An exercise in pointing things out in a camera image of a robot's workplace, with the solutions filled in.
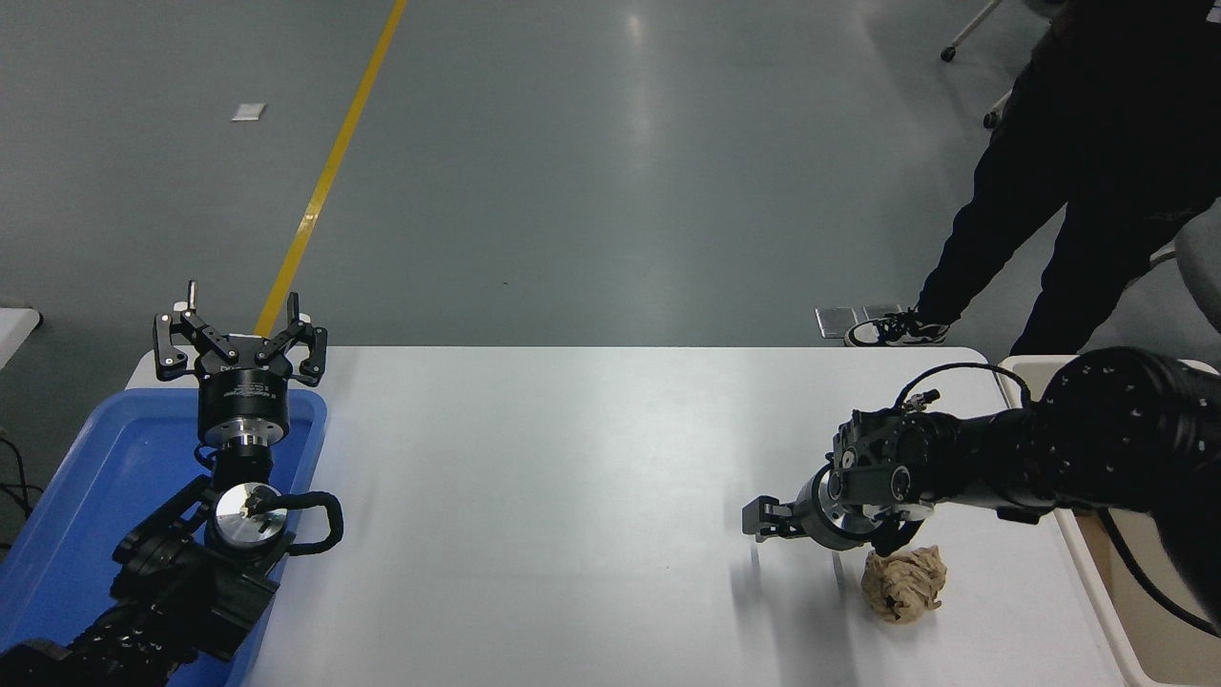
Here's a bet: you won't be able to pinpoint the tan paper ball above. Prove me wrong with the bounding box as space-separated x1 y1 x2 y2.
860 544 949 625

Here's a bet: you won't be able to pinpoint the black floor cables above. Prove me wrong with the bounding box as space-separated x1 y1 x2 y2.
0 432 45 552

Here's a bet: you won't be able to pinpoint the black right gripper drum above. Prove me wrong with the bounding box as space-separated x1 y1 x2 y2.
796 466 884 553

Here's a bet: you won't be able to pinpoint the white side table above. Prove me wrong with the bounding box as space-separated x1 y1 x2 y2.
0 306 44 371

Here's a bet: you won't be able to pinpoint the blue plastic tray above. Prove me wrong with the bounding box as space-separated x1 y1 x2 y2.
0 385 329 687

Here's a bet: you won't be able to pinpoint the white wheeled chair base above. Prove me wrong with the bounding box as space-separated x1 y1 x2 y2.
940 0 1014 131

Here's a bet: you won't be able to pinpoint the large pale bin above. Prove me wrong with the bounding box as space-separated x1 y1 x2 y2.
996 354 1221 687

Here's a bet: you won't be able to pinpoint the metal floor plate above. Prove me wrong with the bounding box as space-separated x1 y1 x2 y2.
815 304 905 341

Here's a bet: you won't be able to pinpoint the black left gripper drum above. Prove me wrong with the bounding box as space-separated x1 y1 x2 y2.
197 351 291 444

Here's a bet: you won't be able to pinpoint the person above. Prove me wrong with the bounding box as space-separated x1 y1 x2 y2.
843 0 1221 360

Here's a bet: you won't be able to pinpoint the grey chair seat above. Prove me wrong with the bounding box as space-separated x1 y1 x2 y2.
1149 198 1221 335

